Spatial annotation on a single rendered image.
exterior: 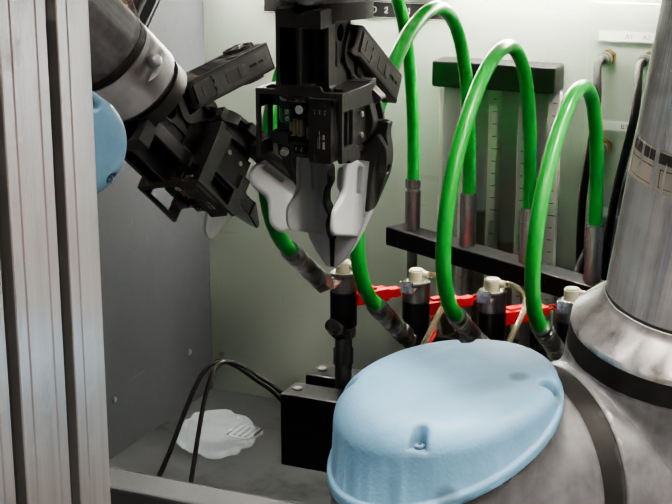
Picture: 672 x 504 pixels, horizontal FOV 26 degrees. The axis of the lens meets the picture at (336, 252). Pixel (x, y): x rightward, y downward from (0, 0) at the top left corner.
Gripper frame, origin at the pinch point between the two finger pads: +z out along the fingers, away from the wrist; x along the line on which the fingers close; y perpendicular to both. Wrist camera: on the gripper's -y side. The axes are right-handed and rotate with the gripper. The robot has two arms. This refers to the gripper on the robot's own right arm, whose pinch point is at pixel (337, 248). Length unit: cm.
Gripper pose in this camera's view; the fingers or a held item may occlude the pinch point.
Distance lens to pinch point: 116.4
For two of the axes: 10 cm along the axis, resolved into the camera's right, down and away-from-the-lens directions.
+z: 0.0, 9.6, 2.7
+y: -4.0, 2.5, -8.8
